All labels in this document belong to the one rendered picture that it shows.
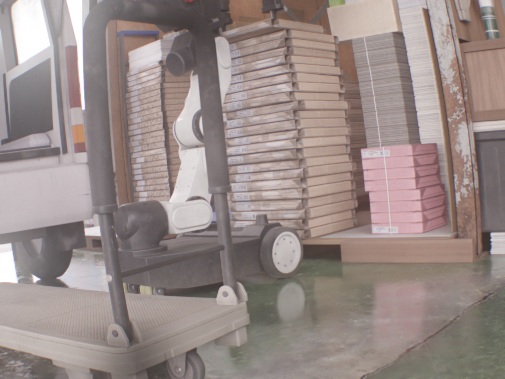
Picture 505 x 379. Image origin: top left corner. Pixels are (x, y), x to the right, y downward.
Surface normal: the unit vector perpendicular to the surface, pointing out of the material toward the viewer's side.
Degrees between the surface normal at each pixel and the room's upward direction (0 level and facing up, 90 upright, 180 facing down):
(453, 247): 90
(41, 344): 90
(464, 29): 90
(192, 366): 90
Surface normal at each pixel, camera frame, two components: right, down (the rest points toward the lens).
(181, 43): -0.69, -0.32
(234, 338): -0.52, 0.10
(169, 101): 0.69, -0.04
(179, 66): -0.64, 0.44
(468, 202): -0.72, 0.11
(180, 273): 0.40, 0.00
